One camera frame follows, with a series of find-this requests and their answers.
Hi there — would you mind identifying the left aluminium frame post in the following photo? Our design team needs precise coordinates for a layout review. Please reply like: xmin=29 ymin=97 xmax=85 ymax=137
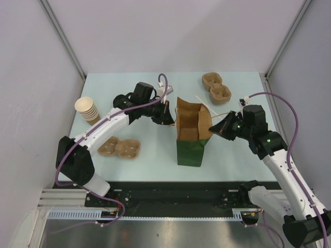
xmin=37 ymin=0 xmax=87 ymax=81

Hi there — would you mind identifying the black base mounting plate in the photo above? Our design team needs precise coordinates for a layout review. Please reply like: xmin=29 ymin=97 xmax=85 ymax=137
xmin=52 ymin=180 xmax=285 ymax=218

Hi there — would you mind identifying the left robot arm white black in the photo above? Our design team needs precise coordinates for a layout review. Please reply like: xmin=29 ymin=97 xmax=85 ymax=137
xmin=56 ymin=82 xmax=174 ymax=207

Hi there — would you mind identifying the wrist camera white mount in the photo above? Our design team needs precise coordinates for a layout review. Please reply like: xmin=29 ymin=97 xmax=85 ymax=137
xmin=157 ymin=82 xmax=174 ymax=100
xmin=239 ymin=96 xmax=250 ymax=108

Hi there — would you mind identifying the white slotted cable duct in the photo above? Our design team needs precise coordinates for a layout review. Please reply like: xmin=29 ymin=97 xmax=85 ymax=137
xmin=48 ymin=209 xmax=275 ymax=222

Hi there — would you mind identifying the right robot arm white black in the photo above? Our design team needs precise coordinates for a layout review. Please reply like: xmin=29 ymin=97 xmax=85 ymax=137
xmin=209 ymin=105 xmax=330 ymax=247

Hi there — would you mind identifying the white wrapped straw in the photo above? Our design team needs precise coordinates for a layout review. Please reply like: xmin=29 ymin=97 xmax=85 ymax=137
xmin=195 ymin=95 xmax=220 ymax=118

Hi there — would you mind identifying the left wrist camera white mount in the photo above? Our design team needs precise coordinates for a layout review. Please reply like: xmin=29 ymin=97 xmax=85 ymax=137
xmin=157 ymin=82 xmax=174 ymax=100

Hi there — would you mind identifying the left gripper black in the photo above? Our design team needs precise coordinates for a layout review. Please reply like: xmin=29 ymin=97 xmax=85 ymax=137
xmin=141 ymin=99 xmax=174 ymax=126

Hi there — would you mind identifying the aluminium frame post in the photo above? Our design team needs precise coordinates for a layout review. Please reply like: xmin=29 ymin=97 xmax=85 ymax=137
xmin=37 ymin=0 xmax=87 ymax=81
xmin=264 ymin=0 xmax=313 ymax=80

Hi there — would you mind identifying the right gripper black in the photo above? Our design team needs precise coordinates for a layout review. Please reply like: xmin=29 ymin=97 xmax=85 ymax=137
xmin=208 ymin=111 xmax=252 ymax=141

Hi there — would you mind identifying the green brown paper bag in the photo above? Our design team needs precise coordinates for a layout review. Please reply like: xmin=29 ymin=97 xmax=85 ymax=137
xmin=173 ymin=97 xmax=213 ymax=167

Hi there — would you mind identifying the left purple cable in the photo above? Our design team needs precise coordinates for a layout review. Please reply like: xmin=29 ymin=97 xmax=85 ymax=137
xmin=50 ymin=73 xmax=169 ymax=235

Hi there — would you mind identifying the right aluminium frame post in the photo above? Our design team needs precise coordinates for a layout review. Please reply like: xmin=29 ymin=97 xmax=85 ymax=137
xmin=264 ymin=0 xmax=313 ymax=80

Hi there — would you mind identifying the aluminium rail bottom left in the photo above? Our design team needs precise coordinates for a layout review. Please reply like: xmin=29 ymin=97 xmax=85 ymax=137
xmin=37 ymin=189 xmax=86 ymax=209

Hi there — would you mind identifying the stack of paper cups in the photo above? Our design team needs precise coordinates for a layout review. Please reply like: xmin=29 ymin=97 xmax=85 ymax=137
xmin=74 ymin=97 xmax=101 ymax=126

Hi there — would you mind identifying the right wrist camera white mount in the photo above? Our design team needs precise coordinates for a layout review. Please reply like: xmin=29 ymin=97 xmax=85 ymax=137
xmin=239 ymin=96 xmax=250 ymax=108

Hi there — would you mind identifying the brown pulp cup carrier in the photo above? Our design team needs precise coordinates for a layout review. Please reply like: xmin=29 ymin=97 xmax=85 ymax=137
xmin=202 ymin=72 xmax=232 ymax=105
xmin=97 ymin=136 xmax=141 ymax=160

